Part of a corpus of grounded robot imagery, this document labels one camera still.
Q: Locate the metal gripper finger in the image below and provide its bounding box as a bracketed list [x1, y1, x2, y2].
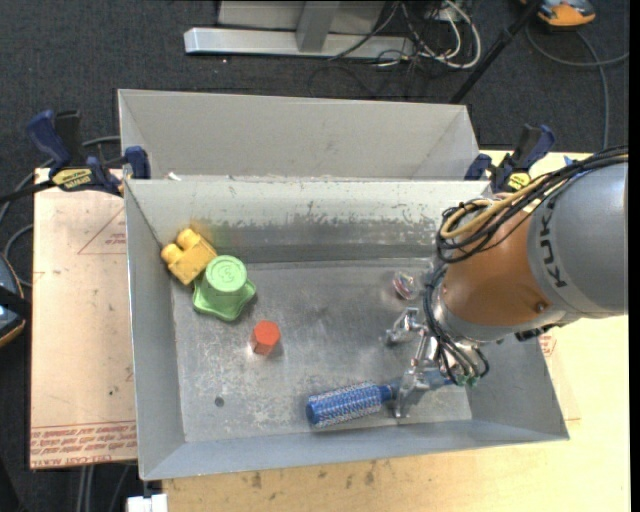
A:
[392, 367, 434, 420]
[383, 307, 424, 347]

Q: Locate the small clear striped object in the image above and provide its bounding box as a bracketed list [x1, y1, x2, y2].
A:
[392, 270, 419, 300]

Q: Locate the blue round hair brush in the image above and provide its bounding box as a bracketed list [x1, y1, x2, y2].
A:
[305, 381, 401, 430]

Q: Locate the grey metal bin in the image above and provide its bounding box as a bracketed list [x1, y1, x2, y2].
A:
[117, 88, 570, 481]

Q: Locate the red hexagonal block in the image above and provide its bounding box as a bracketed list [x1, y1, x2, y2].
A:
[250, 320, 282, 357]

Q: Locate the green plastic cup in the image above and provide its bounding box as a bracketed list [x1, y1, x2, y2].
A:
[191, 254, 257, 323]

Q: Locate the yellow toy brick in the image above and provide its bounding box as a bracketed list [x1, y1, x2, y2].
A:
[160, 227, 219, 287]

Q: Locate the brown cardboard board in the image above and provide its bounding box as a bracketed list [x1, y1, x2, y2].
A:
[29, 167, 139, 470]

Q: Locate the black cylinder on white bracket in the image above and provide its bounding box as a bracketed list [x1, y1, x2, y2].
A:
[514, 324, 556, 344]

